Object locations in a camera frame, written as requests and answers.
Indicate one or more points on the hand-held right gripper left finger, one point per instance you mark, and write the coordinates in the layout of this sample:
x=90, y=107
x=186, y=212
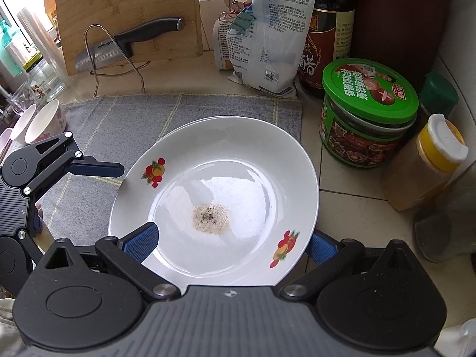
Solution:
x=143, y=240

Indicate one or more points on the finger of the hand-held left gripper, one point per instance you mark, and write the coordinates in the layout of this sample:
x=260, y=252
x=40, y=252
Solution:
x=37, y=221
x=100, y=169

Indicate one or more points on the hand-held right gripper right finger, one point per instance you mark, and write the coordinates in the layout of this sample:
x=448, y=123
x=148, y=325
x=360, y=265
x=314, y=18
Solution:
x=321, y=247

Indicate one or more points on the white fruit print plate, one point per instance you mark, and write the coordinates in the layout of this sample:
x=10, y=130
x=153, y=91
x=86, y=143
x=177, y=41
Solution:
x=230, y=193
x=230, y=117

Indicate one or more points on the grey checked mat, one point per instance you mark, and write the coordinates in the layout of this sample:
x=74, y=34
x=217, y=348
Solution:
x=111, y=126

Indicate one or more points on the glass jar green lid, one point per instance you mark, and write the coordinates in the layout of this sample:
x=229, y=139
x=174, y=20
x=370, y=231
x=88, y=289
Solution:
x=44, y=78

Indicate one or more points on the clear glass mug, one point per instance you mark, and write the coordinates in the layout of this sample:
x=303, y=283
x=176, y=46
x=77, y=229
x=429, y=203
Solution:
x=18, y=100

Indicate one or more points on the yellow cap spice jar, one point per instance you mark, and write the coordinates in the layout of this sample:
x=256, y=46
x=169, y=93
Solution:
x=416, y=178

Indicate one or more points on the green lid sauce jar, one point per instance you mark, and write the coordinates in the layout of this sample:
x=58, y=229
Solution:
x=368, y=134

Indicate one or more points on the stack of clear plastic cups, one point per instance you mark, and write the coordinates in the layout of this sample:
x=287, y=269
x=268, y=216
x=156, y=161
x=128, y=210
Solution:
x=41, y=41

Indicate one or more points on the teal pump bottle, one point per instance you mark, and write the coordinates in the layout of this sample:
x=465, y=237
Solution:
x=9, y=52

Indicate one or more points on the bamboo cutting board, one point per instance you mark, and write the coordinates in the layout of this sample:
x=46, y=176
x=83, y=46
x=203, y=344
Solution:
x=111, y=3

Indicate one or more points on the red and white bag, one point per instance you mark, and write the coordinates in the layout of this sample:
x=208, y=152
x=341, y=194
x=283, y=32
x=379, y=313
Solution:
x=221, y=48

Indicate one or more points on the green cap bottle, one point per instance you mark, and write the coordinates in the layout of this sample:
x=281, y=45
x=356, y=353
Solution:
x=438, y=95

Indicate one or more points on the dark sauce bottle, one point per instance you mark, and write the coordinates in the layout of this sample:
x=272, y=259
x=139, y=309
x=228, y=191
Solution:
x=327, y=44

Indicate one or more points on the green binder clip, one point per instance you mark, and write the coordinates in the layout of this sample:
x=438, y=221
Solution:
x=241, y=20

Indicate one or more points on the white printed bag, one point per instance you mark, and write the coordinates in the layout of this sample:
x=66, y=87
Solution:
x=271, y=44

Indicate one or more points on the dark red knife block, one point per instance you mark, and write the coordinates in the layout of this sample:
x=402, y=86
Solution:
x=401, y=26

